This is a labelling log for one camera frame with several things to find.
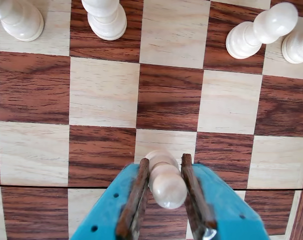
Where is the light wooden pawn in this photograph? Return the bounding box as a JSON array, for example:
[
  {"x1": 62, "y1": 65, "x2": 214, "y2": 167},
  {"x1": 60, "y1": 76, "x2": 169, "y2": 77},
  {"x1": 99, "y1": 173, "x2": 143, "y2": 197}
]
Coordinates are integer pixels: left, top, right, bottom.
[
  {"x1": 281, "y1": 31, "x2": 303, "y2": 65},
  {"x1": 0, "y1": 0, "x2": 45, "y2": 42},
  {"x1": 144, "y1": 149, "x2": 189, "y2": 210},
  {"x1": 226, "y1": 2, "x2": 299, "y2": 60},
  {"x1": 81, "y1": 0, "x2": 127, "y2": 41}
]

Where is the wooden folding chessboard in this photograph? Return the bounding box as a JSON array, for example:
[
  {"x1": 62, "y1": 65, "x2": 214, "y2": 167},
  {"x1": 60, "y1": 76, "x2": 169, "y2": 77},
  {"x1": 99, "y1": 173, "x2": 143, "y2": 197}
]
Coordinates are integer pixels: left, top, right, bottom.
[{"x1": 0, "y1": 0, "x2": 303, "y2": 240}]

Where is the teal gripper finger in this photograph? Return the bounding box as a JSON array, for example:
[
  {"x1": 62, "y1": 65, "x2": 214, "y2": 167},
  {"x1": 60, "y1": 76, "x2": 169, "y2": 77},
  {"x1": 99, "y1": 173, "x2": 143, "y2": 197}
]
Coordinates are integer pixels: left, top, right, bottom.
[
  {"x1": 70, "y1": 157, "x2": 150, "y2": 240},
  {"x1": 180, "y1": 152, "x2": 271, "y2": 240}
]

